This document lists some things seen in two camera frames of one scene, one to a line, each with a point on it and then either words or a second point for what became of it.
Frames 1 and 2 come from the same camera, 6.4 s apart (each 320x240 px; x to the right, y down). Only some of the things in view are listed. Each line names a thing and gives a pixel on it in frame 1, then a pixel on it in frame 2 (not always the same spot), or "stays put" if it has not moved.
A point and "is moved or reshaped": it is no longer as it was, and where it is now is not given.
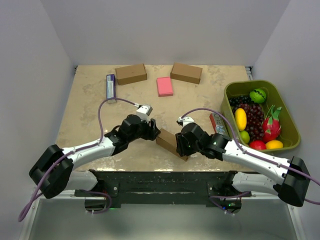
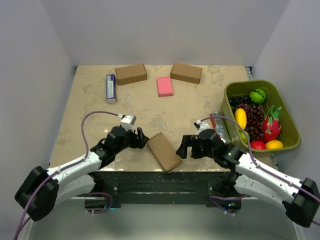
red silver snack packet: x=218 y=124 stays put
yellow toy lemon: x=241 y=118 stays put
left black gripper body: x=144 y=131 → x=130 y=140
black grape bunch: x=235 y=101 stays put
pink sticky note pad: x=164 y=86 stays put
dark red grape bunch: x=255 y=118 stays put
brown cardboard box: x=168 y=141 is moved or reshaped
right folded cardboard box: x=186 y=73 stays put
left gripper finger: x=153 y=125 → x=140 y=137
